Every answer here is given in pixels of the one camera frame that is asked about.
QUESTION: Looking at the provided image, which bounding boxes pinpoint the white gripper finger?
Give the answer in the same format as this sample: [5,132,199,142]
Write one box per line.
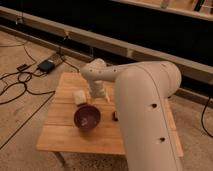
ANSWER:
[105,91,110,102]
[73,90,87,105]

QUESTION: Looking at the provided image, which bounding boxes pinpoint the purple ceramic bowl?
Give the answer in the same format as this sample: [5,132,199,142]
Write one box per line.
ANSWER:
[74,105,101,131]

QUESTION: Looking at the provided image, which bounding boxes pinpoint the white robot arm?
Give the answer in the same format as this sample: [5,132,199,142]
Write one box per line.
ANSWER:
[80,58,182,171]

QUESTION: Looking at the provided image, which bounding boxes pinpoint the wooden table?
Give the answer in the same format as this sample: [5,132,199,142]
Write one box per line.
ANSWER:
[36,71,185,158]

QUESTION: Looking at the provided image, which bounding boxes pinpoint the black power adapter box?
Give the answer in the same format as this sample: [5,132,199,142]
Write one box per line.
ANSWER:
[38,60,55,73]

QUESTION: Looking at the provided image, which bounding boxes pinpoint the small black adapter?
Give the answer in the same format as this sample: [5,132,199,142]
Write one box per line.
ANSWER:
[17,64,29,72]

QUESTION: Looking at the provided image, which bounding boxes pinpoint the black floor cables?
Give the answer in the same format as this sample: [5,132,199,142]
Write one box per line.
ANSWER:
[0,39,81,106]

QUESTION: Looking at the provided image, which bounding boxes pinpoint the metal wall rail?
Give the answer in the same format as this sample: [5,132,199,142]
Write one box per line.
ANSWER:
[0,6,213,84]

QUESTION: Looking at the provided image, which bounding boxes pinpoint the black cable at right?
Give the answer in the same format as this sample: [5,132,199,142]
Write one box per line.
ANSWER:
[200,94,213,139]

